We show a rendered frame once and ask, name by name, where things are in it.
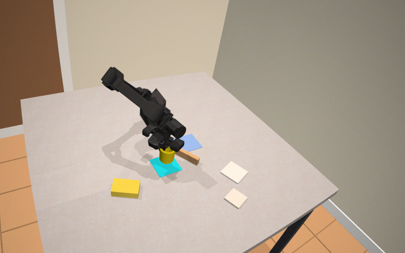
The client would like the white flat slab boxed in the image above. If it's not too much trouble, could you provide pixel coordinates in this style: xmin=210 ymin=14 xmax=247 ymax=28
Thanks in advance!
xmin=220 ymin=161 xmax=248 ymax=184

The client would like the yellow rectangular block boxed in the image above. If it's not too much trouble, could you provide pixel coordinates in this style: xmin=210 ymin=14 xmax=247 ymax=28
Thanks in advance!
xmin=111 ymin=178 xmax=140 ymax=198

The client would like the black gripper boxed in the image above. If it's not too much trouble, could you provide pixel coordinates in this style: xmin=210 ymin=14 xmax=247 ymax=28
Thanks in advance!
xmin=142 ymin=124 xmax=184 ymax=152

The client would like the cream flat rectangular slab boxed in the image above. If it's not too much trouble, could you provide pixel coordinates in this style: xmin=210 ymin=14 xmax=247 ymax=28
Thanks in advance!
xmin=224 ymin=188 xmax=248 ymax=209

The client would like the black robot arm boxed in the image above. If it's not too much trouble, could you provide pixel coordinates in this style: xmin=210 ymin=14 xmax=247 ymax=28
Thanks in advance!
xmin=101 ymin=67 xmax=186 ymax=150

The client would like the light brown wooden bar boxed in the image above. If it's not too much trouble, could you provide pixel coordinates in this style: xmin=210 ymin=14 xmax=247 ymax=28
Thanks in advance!
xmin=175 ymin=148 xmax=200 ymax=165

